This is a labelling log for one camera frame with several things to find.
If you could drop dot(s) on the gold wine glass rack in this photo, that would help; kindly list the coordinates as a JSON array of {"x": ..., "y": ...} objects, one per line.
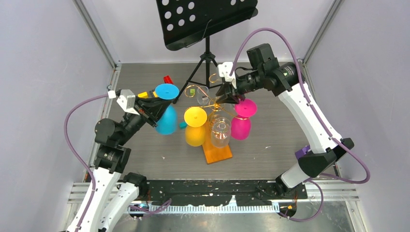
[{"x": 213, "y": 110}]

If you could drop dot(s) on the red toy block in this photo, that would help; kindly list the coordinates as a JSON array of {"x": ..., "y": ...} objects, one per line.
[{"x": 167, "y": 80}]

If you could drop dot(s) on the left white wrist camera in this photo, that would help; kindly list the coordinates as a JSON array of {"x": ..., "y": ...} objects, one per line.
[{"x": 125, "y": 98}]

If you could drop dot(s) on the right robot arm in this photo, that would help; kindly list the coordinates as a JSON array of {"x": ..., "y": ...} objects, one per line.
[{"x": 326, "y": 145}]

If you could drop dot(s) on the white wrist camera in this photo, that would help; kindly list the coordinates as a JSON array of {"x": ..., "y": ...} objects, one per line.
[
  {"x": 225, "y": 71},
  {"x": 125, "y": 98}
]

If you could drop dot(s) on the pink plastic goblet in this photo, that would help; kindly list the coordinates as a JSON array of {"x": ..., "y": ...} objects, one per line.
[{"x": 241, "y": 123}]

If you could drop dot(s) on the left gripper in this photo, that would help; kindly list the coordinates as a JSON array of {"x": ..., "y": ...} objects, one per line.
[{"x": 151, "y": 108}]

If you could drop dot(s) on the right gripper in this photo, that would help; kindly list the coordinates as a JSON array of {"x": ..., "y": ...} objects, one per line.
[{"x": 228, "y": 96}]

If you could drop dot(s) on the small yellow toy brick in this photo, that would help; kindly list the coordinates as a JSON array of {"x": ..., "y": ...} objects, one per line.
[{"x": 143, "y": 95}]

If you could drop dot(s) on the orange plastic goblet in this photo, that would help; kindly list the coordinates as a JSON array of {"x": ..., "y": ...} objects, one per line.
[{"x": 195, "y": 117}]

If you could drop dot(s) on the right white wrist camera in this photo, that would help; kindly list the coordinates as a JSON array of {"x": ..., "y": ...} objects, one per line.
[{"x": 225, "y": 71}]

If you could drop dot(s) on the clear stemless wine glass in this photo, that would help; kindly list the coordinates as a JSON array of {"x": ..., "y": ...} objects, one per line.
[{"x": 220, "y": 132}]

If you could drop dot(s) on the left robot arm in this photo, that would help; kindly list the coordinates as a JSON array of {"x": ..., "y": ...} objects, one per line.
[{"x": 97, "y": 213}]

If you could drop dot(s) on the small clear wine glass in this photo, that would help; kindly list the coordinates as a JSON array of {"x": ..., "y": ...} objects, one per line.
[{"x": 202, "y": 95}]

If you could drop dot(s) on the purple tape dispenser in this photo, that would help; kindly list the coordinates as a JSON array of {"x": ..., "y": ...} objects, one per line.
[{"x": 303, "y": 151}]

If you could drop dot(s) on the blue plastic goblet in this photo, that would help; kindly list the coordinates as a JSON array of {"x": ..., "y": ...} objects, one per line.
[{"x": 167, "y": 124}]

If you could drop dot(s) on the black music stand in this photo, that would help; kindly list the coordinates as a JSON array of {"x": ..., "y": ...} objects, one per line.
[{"x": 188, "y": 22}]

